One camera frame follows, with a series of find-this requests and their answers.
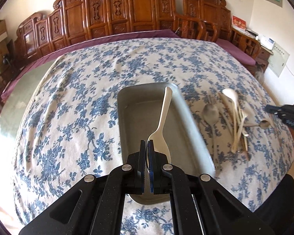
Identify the brown wooden chopstick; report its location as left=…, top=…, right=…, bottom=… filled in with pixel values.
left=218, top=93, right=250, bottom=161

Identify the metal fork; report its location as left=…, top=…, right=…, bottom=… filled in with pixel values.
left=204, top=95, right=217, bottom=105

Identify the large metal spoon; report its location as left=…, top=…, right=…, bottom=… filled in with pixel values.
left=202, top=103, right=219, bottom=164

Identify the white plastic spork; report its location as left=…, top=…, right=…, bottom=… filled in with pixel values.
left=148, top=87, right=172, bottom=163

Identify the small metal spoon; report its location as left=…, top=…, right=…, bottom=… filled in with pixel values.
left=244, top=120, right=271, bottom=129

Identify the cream chopstick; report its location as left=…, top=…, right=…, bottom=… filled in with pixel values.
left=231, top=109, right=247, bottom=153

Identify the small fluffy dog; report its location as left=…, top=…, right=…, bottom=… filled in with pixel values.
left=254, top=65, right=264, bottom=85

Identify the wooden side table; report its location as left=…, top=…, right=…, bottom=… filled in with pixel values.
left=254, top=46, right=273, bottom=72

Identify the purple armchair cushion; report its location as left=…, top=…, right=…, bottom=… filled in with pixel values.
left=216, top=38, right=256, bottom=66

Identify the white router box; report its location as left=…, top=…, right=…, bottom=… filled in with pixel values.
left=259, top=34, right=275, bottom=50

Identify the blue floral tablecloth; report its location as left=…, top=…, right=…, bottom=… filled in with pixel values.
left=14, top=38, right=294, bottom=225

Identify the red card on table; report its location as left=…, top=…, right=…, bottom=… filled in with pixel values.
left=231, top=15, right=246, bottom=31

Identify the grey metal utensil tray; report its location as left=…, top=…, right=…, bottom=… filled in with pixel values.
left=117, top=82, right=216, bottom=205

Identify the purple sofa cushion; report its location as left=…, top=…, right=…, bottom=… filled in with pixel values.
left=1, top=29, right=179, bottom=102

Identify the carved wooden sofa bench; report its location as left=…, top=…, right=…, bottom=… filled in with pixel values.
left=13, top=0, right=202, bottom=64

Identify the white wall panel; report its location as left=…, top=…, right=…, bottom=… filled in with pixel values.
left=268, top=43, right=289, bottom=77

